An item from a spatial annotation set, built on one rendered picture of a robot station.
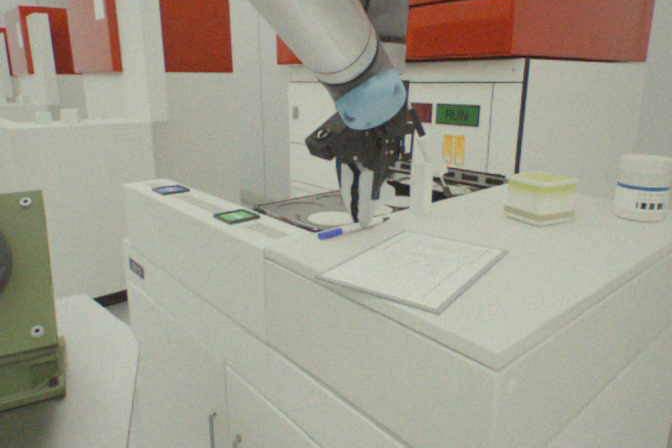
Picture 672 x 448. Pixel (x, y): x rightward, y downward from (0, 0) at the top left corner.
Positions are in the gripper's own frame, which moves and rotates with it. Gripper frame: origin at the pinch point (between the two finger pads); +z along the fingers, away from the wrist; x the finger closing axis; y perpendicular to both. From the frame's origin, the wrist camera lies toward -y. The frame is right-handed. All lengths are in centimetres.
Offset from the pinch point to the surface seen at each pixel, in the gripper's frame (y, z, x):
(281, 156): 197, 61, 303
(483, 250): 5.6, 0.5, -17.5
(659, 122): 197, -2, 20
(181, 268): -13.9, 15.1, 30.2
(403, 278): -8.8, 0.6, -16.9
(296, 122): 48, -2, 81
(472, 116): 48, -11, 14
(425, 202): 13.9, -0.6, -1.4
